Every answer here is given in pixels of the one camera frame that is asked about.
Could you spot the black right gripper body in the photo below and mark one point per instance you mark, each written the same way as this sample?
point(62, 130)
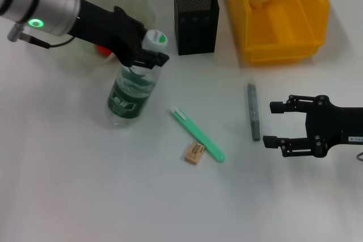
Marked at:
point(334, 125)

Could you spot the black mesh pen holder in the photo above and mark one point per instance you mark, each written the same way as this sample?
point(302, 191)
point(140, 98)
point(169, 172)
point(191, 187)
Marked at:
point(197, 29)

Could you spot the gray marker pen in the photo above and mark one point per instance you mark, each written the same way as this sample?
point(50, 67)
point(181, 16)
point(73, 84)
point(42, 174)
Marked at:
point(253, 111)

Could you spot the yellow plastic storage bin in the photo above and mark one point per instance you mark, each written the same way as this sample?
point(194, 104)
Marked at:
point(283, 26)

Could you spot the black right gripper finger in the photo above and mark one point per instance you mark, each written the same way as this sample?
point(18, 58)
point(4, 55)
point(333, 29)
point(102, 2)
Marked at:
point(272, 141)
point(278, 107)

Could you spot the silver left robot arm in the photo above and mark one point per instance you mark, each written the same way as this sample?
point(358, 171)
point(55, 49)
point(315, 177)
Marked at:
point(42, 1)

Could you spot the clear water bottle green label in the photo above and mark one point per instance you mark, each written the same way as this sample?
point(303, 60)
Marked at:
point(127, 94)

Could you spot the tan eraser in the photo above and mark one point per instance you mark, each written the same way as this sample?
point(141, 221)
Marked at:
point(194, 153)

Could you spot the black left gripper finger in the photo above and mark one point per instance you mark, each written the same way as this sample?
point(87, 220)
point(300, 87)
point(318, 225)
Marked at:
point(136, 23)
point(153, 59)

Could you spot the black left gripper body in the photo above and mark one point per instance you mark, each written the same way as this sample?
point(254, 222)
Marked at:
point(105, 32)

